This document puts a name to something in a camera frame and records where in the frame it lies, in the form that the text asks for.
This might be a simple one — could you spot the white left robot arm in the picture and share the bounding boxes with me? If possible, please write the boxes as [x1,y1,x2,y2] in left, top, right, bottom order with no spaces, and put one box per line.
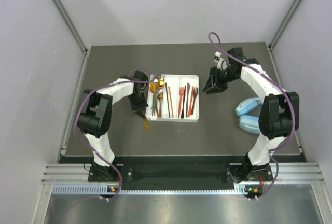
[75,70,149,181]

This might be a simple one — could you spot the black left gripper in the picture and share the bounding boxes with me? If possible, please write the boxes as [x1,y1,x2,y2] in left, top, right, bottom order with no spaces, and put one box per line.
[128,91,148,117]

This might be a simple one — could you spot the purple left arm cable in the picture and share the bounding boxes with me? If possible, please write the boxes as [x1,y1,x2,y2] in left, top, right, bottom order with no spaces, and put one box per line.
[73,68,157,200]

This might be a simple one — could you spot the gold metal spoon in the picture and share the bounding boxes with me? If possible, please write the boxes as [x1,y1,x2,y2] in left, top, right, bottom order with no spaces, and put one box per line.
[157,92,163,118]

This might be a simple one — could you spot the orange plastic knife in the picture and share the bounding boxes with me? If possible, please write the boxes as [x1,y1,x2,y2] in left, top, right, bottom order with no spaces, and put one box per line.
[187,87,195,118]

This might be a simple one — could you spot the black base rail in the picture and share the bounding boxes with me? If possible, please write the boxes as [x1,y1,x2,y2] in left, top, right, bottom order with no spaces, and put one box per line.
[59,153,307,191]

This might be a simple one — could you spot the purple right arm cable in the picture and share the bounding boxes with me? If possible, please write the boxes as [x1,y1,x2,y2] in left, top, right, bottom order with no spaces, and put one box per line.
[207,32,297,200]

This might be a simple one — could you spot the orange plastic fork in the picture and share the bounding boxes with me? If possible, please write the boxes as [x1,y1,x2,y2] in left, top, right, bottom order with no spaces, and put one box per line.
[178,87,185,118]

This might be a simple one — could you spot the gold thin utensil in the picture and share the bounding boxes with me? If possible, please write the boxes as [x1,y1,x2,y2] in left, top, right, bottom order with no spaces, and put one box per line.
[149,82,157,94]

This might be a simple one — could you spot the black chopstick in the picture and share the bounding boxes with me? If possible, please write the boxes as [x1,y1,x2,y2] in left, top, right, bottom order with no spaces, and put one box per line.
[165,82,171,118]

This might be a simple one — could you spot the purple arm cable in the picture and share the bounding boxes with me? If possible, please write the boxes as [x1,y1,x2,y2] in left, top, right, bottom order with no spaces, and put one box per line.
[73,68,157,200]
[207,32,297,200]

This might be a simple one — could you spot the grey cable duct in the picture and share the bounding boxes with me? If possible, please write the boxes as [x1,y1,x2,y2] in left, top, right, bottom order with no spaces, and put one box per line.
[51,183,248,195]

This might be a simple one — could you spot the iridescent purple spoon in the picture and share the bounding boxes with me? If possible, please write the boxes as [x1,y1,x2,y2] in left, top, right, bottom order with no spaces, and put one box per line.
[153,77,164,113]

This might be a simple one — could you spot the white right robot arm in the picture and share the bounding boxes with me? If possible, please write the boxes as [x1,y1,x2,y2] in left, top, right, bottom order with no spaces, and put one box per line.
[203,47,300,183]

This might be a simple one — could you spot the white divided utensil tray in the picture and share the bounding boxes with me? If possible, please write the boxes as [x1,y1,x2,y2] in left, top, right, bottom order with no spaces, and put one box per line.
[146,74,200,122]

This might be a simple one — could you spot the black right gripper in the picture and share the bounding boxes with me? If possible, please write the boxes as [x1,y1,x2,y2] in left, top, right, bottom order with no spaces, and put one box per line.
[202,67,238,95]

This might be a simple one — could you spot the gold metal knife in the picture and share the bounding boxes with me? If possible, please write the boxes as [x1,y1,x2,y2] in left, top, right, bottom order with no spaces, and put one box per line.
[141,113,150,131]

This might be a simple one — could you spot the light blue headphones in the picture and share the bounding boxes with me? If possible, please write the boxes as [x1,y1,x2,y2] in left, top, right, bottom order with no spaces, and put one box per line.
[235,97,262,135]

